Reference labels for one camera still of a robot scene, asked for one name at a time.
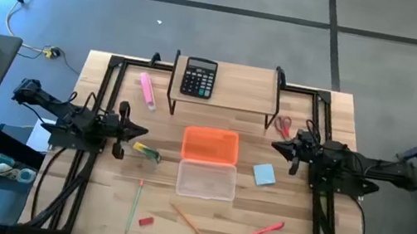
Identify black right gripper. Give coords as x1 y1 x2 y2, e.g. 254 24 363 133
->
266 125 322 180

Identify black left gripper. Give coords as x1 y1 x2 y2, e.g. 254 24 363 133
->
95 97 153 164

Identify red handled scissors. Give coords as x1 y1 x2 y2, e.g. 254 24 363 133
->
271 114 294 142

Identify blue sticky note pad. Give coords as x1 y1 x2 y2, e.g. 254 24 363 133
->
250 160 279 190

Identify teal pencil orange eraser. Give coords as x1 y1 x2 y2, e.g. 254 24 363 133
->
124 178 146 234

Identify clear pencil box orange lid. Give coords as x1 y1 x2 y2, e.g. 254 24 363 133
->
172 123 246 205

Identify red rubber eraser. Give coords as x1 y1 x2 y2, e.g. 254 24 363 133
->
138 215 156 228

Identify pink and white marker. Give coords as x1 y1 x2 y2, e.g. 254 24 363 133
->
134 71 162 113

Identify wooden riser shelf black legs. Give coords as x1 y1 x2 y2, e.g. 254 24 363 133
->
163 47 289 132

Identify black desk calculator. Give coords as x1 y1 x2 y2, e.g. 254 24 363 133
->
178 55 220 101

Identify white paper sheet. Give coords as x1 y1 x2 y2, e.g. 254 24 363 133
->
26 116 58 154

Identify yellow black plug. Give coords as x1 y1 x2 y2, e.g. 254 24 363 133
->
41 45 62 61

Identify clear tape roll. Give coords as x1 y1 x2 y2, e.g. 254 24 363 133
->
16 166 38 187

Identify black angled panel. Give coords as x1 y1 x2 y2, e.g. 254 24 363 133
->
0 122 50 172

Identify black aluminium table frame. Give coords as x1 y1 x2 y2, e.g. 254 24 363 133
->
20 35 396 234

